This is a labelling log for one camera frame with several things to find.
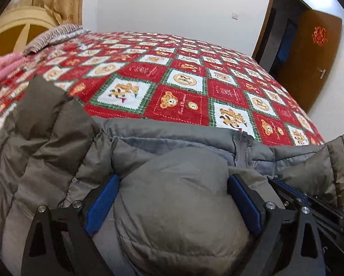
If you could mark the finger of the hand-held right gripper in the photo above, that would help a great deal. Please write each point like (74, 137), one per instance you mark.
(326, 220)
(318, 202)

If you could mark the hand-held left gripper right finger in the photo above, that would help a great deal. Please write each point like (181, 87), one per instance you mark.
(245, 204)

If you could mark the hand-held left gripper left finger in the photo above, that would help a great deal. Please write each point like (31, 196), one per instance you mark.
(101, 207)

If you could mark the grey puffer jacket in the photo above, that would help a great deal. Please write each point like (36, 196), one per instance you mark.
(175, 201)

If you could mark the brown wooden door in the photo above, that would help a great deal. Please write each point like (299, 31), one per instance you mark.
(304, 72)

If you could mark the red bear-print bedspread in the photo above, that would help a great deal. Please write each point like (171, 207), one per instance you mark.
(189, 63)

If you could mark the red paper door decoration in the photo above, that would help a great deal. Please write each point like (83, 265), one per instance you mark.
(318, 36)

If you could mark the pink folded blanket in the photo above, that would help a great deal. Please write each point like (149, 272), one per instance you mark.
(2, 69)

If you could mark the striped pillow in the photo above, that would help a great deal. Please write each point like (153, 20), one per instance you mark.
(54, 36)

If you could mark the cream wooden headboard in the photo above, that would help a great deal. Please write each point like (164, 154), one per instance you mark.
(5, 40)

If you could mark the beige patterned curtain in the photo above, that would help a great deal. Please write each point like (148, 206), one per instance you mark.
(59, 3)

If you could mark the brown door frame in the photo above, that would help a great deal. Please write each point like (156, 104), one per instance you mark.
(261, 34)

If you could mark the white light switch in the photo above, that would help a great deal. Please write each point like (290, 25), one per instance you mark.
(235, 15)

